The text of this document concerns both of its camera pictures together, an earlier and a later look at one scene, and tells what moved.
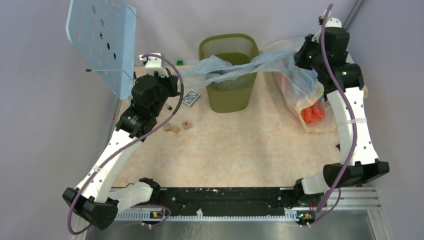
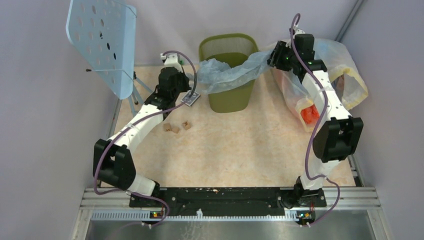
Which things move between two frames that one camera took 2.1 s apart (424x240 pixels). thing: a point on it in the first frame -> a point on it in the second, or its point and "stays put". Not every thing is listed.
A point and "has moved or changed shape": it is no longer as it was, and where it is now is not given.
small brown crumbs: (187, 125) stays put
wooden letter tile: (167, 127) stays put
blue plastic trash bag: (216, 69) has moved or changed shape
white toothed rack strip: (146, 216) stays put
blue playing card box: (190, 97) stays put
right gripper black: (298, 57) -> (275, 59)
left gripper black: (172, 81) -> (186, 80)
